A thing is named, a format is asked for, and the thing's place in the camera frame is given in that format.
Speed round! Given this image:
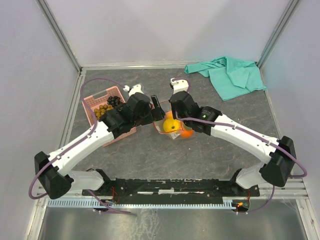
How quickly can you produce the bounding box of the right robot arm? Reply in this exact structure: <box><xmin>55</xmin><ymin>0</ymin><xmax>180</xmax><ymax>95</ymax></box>
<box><xmin>169</xmin><ymin>90</ymin><xmax>296</xmax><ymax>196</ymax></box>

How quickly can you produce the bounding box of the dark toy grape bunch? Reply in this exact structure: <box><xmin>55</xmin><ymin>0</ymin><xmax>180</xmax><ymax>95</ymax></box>
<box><xmin>107</xmin><ymin>95</ymin><xmax>122</xmax><ymax>107</ymax></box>

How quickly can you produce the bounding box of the brown longan bunch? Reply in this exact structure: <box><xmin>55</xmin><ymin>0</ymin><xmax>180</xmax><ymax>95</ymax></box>
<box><xmin>93</xmin><ymin>104</ymin><xmax>114</xmax><ymax>120</ymax></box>

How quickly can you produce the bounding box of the pink perforated basket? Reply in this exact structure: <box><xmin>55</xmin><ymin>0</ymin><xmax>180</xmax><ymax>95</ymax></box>
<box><xmin>82</xmin><ymin>86</ymin><xmax>137</xmax><ymax>147</ymax></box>

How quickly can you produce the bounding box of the teal cloth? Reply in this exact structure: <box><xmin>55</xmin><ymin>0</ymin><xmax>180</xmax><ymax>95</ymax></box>
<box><xmin>184</xmin><ymin>56</ymin><xmax>267</xmax><ymax>101</ymax></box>

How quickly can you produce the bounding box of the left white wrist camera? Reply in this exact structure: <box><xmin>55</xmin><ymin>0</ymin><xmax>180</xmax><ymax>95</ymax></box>
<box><xmin>123</xmin><ymin>83</ymin><xmax>144</xmax><ymax>96</ymax></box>

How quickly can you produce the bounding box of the yellow toy fruit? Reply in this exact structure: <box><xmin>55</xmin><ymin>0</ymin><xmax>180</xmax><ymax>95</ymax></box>
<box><xmin>162</xmin><ymin>119</ymin><xmax>181</xmax><ymax>133</ymax></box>

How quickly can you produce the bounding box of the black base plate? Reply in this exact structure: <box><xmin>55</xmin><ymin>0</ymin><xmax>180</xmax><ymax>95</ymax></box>
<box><xmin>93</xmin><ymin>178</ymin><xmax>260</xmax><ymax>205</ymax></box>

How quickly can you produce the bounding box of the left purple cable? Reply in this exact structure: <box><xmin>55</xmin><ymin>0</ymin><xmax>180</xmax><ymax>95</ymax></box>
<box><xmin>28</xmin><ymin>77</ymin><xmax>132</xmax><ymax>215</ymax></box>

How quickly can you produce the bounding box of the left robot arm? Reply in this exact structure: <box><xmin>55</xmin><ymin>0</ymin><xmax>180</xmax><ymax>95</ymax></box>
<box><xmin>34</xmin><ymin>92</ymin><xmax>165</xmax><ymax>200</ymax></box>

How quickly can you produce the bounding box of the small orange toy fruit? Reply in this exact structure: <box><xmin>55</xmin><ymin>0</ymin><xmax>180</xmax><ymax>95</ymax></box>
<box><xmin>165</xmin><ymin>111</ymin><xmax>173</xmax><ymax>120</ymax></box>

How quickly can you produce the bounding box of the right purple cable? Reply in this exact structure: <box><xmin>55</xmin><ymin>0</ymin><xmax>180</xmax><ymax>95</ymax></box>
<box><xmin>171</xmin><ymin>77</ymin><xmax>308</xmax><ymax>215</ymax></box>

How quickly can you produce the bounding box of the purple cable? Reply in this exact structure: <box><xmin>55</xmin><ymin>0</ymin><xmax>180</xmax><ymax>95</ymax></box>
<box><xmin>28</xmin><ymin>77</ymin><xmax>132</xmax><ymax>215</ymax></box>
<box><xmin>171</xmin><ymin>77</ymin><xmax>308</xmax><ymax>215</ymax></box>

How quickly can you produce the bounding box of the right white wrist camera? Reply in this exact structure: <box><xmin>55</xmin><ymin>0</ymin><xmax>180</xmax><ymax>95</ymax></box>
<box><xmin>170</xmin><ymin>77</ymin><xmax>190</xmax><ymax>94</ymax></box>

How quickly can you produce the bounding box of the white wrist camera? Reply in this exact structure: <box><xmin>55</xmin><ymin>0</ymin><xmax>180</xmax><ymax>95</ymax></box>
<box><xmin>123</xmin><ymin>83</ymin><xmax>144</xmax><ymax>96</ymax></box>
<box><xmin>170</xmin><ymin>77</ymin><xmax>190</xmax><ymax>94</ymax></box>

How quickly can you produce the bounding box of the clear zip top bag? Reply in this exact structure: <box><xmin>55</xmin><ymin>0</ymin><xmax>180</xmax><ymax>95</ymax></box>
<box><xmin>153</xmin><ymin>100</ymin><xmax>195</xmax><ymax>140</ymax></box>

